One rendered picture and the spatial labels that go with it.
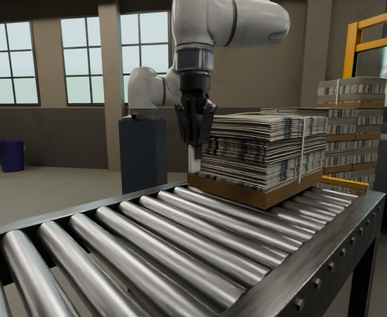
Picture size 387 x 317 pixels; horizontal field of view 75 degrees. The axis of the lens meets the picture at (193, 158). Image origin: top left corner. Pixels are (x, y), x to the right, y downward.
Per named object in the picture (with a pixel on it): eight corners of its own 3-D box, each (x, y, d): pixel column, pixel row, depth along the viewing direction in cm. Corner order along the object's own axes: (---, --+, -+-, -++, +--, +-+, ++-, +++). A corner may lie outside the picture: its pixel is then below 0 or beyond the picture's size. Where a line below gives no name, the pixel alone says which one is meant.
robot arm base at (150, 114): (116, 120, 128) (115, 109, 127) (134, 119, 149) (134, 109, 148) (151, 121, 124) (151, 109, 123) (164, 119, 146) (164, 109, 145)
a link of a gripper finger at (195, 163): (198, 144, 64) (200, 144, 63) (198, 171, 65) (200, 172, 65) (190, 145, 62) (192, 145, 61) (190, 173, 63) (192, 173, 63)
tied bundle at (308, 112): (257, 139, 199) (259, 109, 195) (286, 137, 210) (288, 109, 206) (293, 144, 165) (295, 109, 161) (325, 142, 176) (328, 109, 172)
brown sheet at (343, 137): (287, 136, 209) (288, 131, 208) (313, 135, 220) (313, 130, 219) (327, 141, 175) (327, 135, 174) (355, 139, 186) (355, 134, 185)
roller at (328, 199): (222, 171, 102) (218, 183, 101) (355, 200, 69) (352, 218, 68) (228, 173, 105) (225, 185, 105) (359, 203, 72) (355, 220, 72)
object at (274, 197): (218, 177, 93) (218, 165, 93) (294, 195, 73) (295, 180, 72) (186, 185, 83) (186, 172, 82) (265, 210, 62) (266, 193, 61)
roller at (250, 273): (130, 213, 74) (130, 197, 74) (280, 296, 41) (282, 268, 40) (115, 218, 71) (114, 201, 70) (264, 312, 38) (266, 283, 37)
